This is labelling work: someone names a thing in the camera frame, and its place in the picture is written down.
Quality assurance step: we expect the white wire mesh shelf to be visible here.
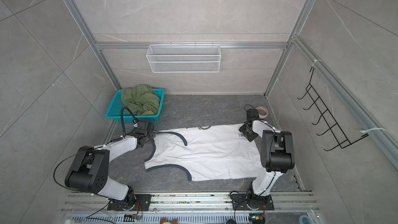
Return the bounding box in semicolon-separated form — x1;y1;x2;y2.
146;44;221;73

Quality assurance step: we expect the black wire hook rack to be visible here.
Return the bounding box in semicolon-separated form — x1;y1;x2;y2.
297;67;369;151

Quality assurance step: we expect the left black corrugated cable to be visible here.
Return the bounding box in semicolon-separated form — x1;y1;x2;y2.
120;107;139;136

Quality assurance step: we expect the teal plastic basket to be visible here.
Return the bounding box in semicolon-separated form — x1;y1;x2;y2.
105;88;164;122

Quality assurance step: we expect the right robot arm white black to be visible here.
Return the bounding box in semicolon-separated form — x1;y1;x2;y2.
239;108;295;205

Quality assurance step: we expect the white tank top navy trim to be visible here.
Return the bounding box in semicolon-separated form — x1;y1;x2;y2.
145;123;262;181

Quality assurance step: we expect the green tank top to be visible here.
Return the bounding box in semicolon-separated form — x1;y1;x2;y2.
121;85;161;116

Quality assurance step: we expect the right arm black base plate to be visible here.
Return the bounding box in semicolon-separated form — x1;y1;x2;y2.
230;191;275;211

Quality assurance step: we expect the roll of white tape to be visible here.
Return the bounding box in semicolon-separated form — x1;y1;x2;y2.
256;106;269;119

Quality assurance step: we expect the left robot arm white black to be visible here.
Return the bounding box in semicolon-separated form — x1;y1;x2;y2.
64;121;155;202

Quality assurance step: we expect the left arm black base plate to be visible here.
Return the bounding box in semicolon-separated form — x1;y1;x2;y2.
107;194;152;211

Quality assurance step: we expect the aluminium front rail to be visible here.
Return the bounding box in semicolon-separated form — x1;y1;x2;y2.
62;192;321;215

